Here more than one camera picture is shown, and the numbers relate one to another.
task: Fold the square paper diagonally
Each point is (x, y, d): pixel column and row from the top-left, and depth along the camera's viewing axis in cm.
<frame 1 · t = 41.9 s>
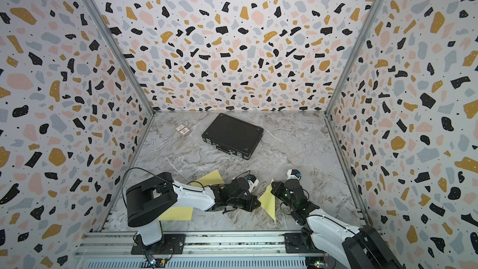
left hand: (263, 206, 81), fingers closed
right hand: (270, 183, 87), fingers closed
playing card box: (183, 129, 112), point 2 cm above the table
black hard carrying case: (233, 136, 108), point 3 cm above the table
yellow square paper middle: (213, 178, 94), on the table

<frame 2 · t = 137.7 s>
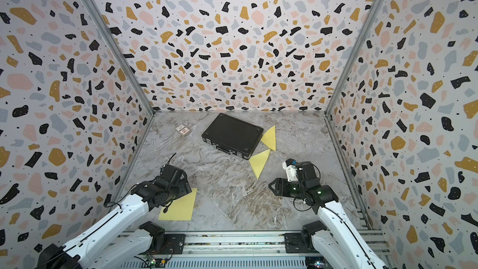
left hand: (185, 188, 83), fingers open
right hand: (274, 186, 78), fingers open
yellow square paper middle: (269, 137, 112), on the table
yellow square paper right: (258, 161, 102), on the table
the other named things where they were.

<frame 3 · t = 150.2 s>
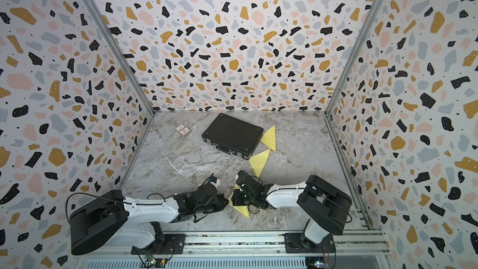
left hand: (231, 203, 83), fingers closed
right hand: (229, 201, 84), fingers closed
yellow square paper left: (243, 209, 83), point 2 cm above the table
the other named things where they were.

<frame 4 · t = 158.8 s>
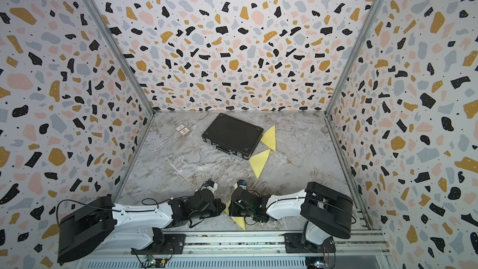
left hand: (229, 208, 82), fingers closed
right hand: (226, 211, 82), fingers closed
